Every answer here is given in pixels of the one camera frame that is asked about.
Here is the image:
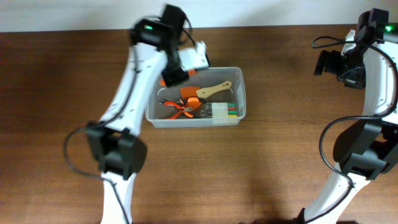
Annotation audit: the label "orange perforated strip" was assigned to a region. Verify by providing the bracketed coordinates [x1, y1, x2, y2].
[159, 68, 197, 87]

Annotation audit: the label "orange scraper wooden handle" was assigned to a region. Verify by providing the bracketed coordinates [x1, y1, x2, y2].
[180, 81, 233, 100]

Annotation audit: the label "orange black long-nose pliers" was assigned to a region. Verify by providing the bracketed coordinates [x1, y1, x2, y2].
[160, 96, 206, 110]

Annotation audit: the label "small red-handled pliers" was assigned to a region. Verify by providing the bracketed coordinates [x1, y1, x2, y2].
[162, 101, 194, 119]

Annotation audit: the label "clear box coloured tubes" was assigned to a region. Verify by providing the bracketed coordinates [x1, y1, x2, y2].
[199, 103, 238, 119]

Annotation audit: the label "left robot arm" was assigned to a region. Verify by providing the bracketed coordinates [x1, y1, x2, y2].
[85, 4, 189, 223]

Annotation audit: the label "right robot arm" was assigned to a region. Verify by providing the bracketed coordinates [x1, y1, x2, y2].
[293, 8, 397, 223]

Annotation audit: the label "clear plastic container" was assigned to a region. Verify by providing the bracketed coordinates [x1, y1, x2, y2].
[146, 67, 246, 128]

